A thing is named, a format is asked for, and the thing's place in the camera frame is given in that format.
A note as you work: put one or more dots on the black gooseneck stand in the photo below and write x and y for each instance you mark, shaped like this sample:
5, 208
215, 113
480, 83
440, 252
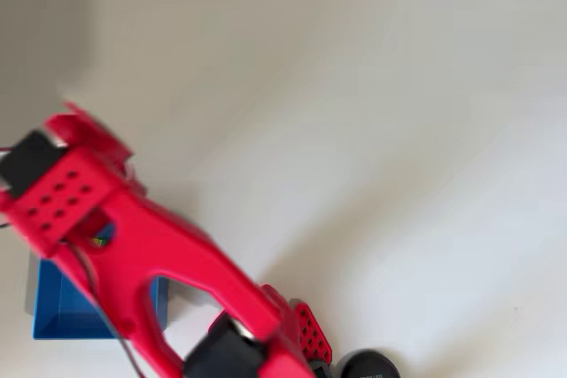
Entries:
367, 364

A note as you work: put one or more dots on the blue plastic box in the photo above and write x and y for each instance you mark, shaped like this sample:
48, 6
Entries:
57, 307

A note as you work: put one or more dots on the red perforated robot base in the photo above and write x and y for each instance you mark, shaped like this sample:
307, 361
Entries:
312, 334

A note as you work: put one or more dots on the red robot arm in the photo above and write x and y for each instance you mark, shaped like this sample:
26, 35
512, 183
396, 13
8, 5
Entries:
177, 245

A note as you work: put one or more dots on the green lego block stack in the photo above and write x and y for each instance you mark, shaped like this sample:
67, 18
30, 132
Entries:
99, 242

